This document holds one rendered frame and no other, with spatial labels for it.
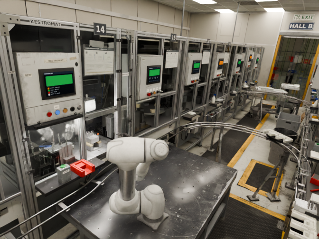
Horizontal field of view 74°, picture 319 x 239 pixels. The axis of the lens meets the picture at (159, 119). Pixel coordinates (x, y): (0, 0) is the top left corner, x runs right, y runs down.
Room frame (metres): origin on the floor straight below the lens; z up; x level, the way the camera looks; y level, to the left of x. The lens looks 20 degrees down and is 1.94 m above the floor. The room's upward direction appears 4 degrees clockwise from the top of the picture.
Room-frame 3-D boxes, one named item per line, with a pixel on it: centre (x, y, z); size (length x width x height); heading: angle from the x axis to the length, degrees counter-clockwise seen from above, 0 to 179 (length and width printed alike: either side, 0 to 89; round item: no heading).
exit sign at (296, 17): (8.19, -4.74, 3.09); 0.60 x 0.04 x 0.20; 56
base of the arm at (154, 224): (1.27, -0.01, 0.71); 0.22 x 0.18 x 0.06; 146
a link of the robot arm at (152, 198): (1.25, 0.01, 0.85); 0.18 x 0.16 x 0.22; 99
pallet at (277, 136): (2.64, -1.60, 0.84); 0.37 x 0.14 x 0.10; 24
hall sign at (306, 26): (8.19, -4.74, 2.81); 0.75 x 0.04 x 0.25; 56
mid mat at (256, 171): (2.94, -1.74, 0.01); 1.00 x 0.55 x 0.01; 146
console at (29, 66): (1.49, 0.83, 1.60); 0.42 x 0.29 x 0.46; 146
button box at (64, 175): (1.33, 0.69, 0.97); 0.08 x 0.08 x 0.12; 56
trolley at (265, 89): (6.08, -3.16, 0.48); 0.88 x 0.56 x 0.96; 74
